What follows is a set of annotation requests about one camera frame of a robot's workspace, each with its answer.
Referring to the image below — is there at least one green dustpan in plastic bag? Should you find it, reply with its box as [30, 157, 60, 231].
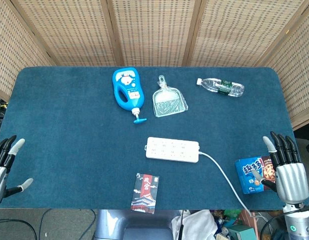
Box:
[151, 75, 189, 118]

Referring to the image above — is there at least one white crumpled cloth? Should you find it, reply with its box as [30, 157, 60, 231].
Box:
[171, 209, 218, 240]

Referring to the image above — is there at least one dark blue felt table mat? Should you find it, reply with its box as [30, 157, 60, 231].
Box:
[0, 66, 295, 210]

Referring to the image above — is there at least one black robot wrist cable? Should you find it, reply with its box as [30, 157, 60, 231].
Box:
[259, 207, 309, 240]

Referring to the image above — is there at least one black red palace booklet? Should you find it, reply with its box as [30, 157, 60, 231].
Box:
[130, 172, 160, 215]

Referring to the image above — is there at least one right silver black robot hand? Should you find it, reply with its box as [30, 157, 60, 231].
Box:
[251, 131, 309, 205]

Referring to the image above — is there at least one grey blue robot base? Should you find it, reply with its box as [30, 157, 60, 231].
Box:
[93, 209, 188, 240]

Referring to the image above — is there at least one woven bamboo folding screen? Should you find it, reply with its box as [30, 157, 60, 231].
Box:
[0, 0, 309, 131]

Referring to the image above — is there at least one blue chocolate cookie box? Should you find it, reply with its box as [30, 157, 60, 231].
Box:
[234, 155, 279, 195]

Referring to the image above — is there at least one blue cartoon pump bottle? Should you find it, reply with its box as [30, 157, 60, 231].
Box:
[111, 67, 147, 125]

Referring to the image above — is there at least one teal cardboard box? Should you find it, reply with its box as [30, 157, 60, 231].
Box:
[228, 223, 257, 240]

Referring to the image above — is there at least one clear water bottle green label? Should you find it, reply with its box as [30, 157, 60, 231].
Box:
[195, 77, 245, 98]

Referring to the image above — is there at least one black floor cable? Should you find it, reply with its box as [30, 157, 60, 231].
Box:
[0, 217, 39, 240]
[40, 208, 97, 240]

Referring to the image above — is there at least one white power strip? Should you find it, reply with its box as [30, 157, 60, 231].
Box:
[144, 136, 201, 163]

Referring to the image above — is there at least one white power strip cable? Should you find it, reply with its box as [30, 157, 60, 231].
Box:
[198, 150, 258, 220]

